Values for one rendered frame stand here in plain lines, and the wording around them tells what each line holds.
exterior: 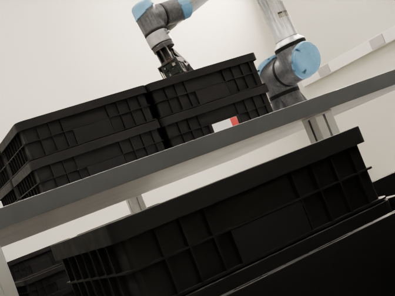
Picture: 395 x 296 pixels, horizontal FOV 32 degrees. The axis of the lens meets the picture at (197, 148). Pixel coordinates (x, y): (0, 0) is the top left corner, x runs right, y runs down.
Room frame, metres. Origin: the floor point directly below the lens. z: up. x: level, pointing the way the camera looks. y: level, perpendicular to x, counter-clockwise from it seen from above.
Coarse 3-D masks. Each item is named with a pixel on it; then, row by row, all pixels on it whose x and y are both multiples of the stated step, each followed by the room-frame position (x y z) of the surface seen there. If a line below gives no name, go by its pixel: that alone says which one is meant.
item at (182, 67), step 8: (160, 48) 2.10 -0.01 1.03; (168, 48) 2.14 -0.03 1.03; (160, 56) 2.13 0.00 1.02; (168, 56) 2.12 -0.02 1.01; (176, 56) 2.10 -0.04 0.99; (168, 64) 2.10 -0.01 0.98; (176, 64) 2.10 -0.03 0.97; (184, 64) 2.15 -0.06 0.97; (160, 72) 2.11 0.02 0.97; (168, 72) 2.11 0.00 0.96; (176, 72) 2.09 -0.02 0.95; (184, 72) 2.11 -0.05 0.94
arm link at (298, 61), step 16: (256, 0) 2.38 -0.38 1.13; (272, 0) 2.35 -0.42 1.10; (272, 16) 2.35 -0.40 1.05; (288, 16) 2.36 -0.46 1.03; (272, 32) 2.37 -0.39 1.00; (288, 32) 2.35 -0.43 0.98; (288, 48) 2.34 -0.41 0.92; (304, 48) 2.33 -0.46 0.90; (288, 64) 2.35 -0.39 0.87; (304, 64) 2.33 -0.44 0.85; (288, 80) 2.40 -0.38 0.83
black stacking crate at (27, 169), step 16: (144, 128) 1.97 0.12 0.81; (96, 144) 1.90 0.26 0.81; (112, 144) 1.93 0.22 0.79; (128, 144) 1.95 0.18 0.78; (144, 144) 1.96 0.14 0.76; (160, 144) 1.99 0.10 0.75; (48, 160) 1.83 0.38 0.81; (64, 160) 1.86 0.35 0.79; (80, 160) 1.88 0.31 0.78; (96, 160) 1.90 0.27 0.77; (112, 160) 1.91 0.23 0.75; (128, 160) 1.94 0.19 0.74; (16, 176) 1.99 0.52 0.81; (32, 176) 1.86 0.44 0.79; (48, 176) 1.84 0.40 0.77; (64, 176) 1.86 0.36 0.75; (80, 176) 1.88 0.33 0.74; (32, 192) 1.92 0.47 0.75
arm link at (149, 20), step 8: (144, 0) 2.13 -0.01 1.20; (136, 8) 2.12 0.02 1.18; (144, 8) 2.12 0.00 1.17; (152, 8) 2.13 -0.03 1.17; (160, 8) 2.14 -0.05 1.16; (136, 16) 2.13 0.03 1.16; (144, 16) 2.12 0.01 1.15; (152, 16) 2.12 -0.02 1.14; (160, 16) 2.14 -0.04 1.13; (144, 24) 2.12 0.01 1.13; (152, 24) 2.12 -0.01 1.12; (160, 24) 2.13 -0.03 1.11; (144, 32) 2.13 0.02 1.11; (152, 32) 2.14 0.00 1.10
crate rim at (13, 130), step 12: (108, 96) 1.94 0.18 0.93; (120, 96) 1.95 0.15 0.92; (132, 96) 1.97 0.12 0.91; (72, 108) 1.89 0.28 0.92; (84, 108) 1.90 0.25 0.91; (24, 120) 1.82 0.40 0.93; (36, 120) 1.84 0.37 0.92; (48, 120) 1.85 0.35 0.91; (12, 132) 1.86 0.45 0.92; (0, 144) 2.04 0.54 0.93
